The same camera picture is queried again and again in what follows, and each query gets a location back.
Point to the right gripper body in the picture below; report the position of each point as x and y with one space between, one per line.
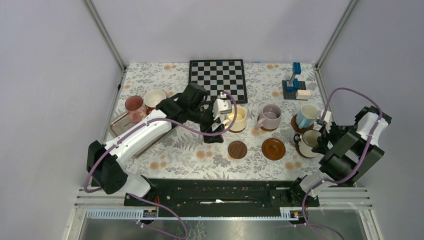
335 134

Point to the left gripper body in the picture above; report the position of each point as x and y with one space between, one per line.
200 115

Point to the white mug black rim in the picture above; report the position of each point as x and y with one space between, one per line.
307 140

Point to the light blue mug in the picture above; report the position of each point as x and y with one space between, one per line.
306 116

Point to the cream yellow mug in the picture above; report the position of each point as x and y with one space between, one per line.
240 119

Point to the dark walnut coaster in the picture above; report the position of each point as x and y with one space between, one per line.
237 149

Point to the white mug dark red outside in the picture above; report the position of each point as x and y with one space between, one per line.
152 98

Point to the pink mug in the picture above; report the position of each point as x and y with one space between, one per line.
135 108

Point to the lilac mug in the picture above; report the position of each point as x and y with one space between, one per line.
270 117

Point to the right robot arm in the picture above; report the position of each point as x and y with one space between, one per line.
348 152

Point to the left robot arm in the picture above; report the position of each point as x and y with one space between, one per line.
106 162

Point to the black white chessboard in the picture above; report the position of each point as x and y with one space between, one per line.
219 75

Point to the cream brick block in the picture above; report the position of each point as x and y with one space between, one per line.
303 94

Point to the floral tablecloth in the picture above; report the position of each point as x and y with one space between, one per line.
183 155

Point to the blue grey brick tower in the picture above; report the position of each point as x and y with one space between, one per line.
293 85

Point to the metal tray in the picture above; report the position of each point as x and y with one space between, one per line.
122 124

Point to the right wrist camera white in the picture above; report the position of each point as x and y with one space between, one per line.
324 118

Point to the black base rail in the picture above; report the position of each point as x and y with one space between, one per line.
219 198

